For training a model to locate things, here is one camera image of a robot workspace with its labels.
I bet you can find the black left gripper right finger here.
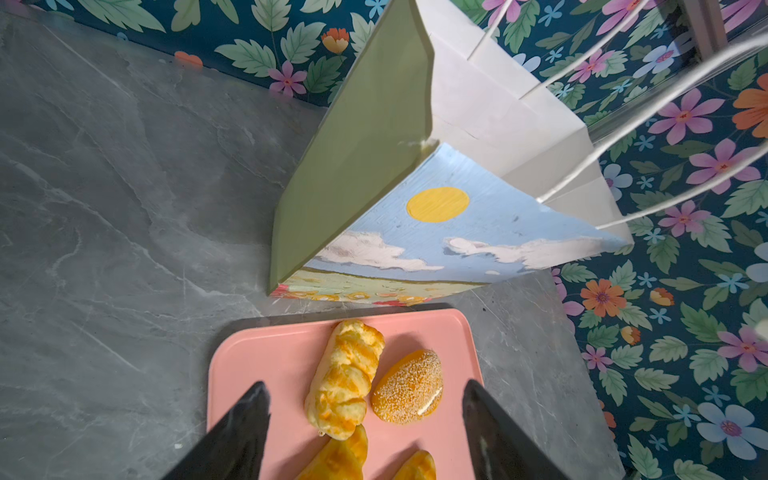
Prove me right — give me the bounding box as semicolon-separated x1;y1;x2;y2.
462;379;567;480

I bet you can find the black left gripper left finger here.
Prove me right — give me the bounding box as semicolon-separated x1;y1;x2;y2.
162;381;270;480

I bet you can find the oval seeded bread roll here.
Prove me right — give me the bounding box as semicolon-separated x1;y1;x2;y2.
371;350;444;425

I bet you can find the small croissant top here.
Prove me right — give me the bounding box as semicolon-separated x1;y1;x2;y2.
304;319;386;441

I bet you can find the painted landscape paper bag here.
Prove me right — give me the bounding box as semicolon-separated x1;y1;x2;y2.
267;0;768;307

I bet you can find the pink rectangular tray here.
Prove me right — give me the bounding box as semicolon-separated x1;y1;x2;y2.
207;309;481;479

